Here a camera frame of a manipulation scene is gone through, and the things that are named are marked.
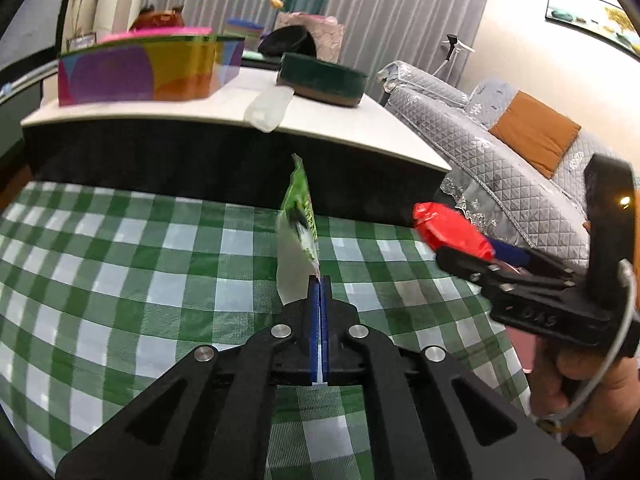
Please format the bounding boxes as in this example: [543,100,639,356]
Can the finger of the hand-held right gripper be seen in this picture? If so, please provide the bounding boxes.
[436,248,571,295]
[489,240,583,275]

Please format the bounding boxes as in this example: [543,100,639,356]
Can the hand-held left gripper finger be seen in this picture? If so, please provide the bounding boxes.
[55,276,321,480]
[322,276,586,480]

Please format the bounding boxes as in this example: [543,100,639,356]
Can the red plastic wrapper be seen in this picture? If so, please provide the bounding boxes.
[412,201,496,262]

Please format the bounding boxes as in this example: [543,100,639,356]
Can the green white snack wrapper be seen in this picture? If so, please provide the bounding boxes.
[275,152,321,306]

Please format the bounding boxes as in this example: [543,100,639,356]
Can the person's right hand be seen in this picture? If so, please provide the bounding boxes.
[530,335,640,453]

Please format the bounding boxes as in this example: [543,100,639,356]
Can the grey quilted sofa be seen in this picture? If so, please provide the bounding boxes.
[377,60,640,273]

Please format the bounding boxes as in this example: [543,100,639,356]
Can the orange cushion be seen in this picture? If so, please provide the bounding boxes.
[489,91,582,179]

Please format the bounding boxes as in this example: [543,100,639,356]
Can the green checkered tablecloth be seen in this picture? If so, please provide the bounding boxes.
[0,180,533,480]

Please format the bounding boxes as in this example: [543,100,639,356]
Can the white floor stand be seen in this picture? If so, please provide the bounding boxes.
[432,33,476,78]

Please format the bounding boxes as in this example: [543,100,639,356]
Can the clear plastic bag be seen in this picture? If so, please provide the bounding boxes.
[246,85,295,133]

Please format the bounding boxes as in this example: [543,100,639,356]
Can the dark green round tin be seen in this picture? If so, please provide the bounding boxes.
[276,51,369,109]

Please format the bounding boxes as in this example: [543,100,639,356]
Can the white coffee table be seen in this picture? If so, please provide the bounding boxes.
[20,65,453,231]

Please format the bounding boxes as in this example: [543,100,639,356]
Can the pink patterned bag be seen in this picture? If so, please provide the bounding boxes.
[275,11,346,63]

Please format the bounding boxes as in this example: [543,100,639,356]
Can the colourful tin box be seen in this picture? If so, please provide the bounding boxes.
[57,27,246,107]

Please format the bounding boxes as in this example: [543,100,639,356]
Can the brown teapot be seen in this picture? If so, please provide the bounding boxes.
[129,5,186,31]

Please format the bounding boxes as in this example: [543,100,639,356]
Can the thin bamboo plant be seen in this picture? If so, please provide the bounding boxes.
[70,0,96,36]

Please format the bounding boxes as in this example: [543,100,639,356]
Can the television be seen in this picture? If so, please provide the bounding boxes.
[0,0,81,91]

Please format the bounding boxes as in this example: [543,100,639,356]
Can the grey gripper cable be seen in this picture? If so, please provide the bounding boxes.
[542,259,640,433]

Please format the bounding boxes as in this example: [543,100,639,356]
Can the framed wall picture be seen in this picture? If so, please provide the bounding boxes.
[544,0,640,58]

